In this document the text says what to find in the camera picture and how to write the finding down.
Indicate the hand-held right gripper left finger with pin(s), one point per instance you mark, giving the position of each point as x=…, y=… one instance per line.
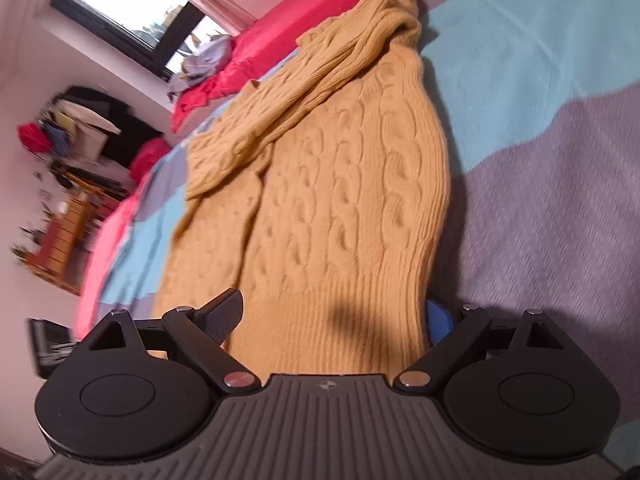
x=225, y=312

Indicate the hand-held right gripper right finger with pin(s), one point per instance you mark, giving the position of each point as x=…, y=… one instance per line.
x=439, y=325

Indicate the grey-blue crumpled clothes pile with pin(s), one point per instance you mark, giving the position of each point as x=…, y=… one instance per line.
x=205, y=62

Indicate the pink sheet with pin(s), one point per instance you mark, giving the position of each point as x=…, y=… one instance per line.
x=107, y=250

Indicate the wooden shelf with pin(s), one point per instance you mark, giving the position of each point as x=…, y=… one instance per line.
x=65, y=240

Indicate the black hanging garment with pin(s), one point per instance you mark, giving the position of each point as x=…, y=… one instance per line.
x=130, y=130

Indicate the red crumpled cloth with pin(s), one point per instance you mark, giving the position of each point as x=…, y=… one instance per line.
x=210, y=90

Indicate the white hanging garment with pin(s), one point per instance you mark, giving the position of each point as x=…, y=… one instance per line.
x=87, y=132

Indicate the red hanging garment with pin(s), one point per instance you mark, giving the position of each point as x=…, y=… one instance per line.
x=32, y=137

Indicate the red bed sheet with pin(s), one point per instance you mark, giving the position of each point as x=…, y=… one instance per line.
x=300, y=15

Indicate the black-framed window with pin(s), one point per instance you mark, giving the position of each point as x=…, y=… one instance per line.
x=125, y=5

